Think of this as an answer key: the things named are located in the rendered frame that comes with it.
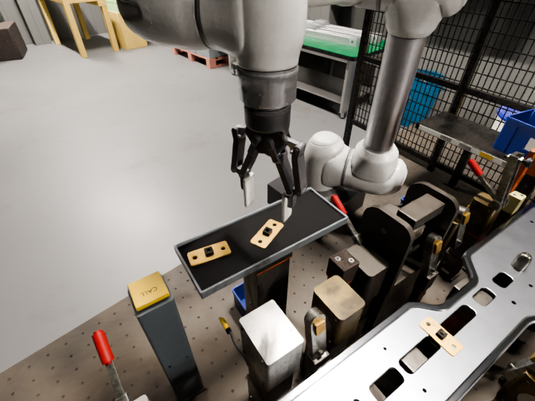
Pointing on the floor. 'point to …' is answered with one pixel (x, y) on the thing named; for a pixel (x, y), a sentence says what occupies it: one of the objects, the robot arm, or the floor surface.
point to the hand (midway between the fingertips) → (267, 200)
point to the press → (10, 41)
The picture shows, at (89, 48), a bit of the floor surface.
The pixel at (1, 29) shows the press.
